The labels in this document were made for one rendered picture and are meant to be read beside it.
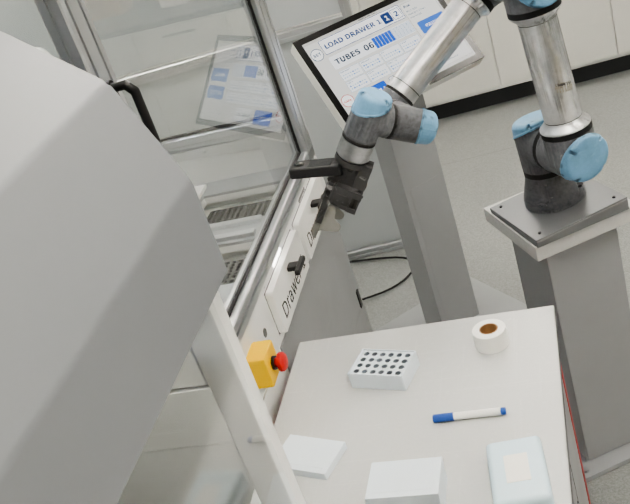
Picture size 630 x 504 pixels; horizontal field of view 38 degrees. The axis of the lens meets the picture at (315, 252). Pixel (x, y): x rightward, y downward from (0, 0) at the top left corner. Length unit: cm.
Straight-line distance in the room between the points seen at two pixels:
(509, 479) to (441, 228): 164
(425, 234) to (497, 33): 210
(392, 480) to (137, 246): 78
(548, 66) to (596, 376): 90
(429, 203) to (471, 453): 148
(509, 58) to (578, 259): 277
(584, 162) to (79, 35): 115
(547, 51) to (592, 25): 300
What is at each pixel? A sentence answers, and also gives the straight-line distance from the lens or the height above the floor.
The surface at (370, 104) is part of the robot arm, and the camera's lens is 187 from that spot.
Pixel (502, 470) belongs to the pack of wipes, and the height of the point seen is 80.
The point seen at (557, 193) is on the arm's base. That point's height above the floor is 83.
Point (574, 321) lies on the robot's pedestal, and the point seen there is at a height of 48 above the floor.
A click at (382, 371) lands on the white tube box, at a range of 188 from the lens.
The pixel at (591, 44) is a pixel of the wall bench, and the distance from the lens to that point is 507.
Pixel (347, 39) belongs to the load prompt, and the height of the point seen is 115.
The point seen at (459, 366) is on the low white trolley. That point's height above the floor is 76.
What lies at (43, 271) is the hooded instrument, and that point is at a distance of 86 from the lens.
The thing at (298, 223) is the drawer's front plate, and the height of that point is 93.
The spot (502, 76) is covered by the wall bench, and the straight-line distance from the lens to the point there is 503.
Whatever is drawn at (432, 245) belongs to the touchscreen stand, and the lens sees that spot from 308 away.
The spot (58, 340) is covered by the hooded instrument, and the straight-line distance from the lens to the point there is 84.
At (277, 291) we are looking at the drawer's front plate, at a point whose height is 91.
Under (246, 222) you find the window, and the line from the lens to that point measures 202.
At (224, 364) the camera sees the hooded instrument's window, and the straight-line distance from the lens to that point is 116.
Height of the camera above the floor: 189
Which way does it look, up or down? 27 degrees down
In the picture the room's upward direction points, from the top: 19 degrees counter-clockwise
